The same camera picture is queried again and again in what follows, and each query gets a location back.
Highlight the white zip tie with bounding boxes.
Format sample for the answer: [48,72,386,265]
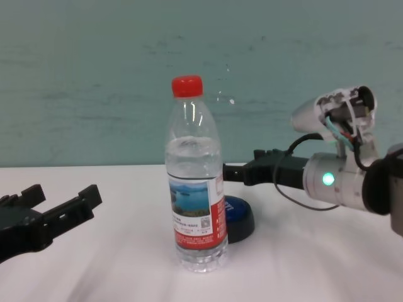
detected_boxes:
[344,94,360,137]

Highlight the thin black right gripper cable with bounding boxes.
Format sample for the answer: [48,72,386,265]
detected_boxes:
[273,133,341,212]

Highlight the blue push button black base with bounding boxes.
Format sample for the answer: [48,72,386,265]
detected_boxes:
[223,194,256,245]

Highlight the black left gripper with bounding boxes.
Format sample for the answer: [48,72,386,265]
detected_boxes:
[0,184,103,263]

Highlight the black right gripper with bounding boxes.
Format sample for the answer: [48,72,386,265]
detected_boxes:
[222,148,311,190]

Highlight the clear water bottle red cap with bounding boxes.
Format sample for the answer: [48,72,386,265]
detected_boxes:
[164,74,229,274]

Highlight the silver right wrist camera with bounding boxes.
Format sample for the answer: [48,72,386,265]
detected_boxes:
[290,85,378,158]

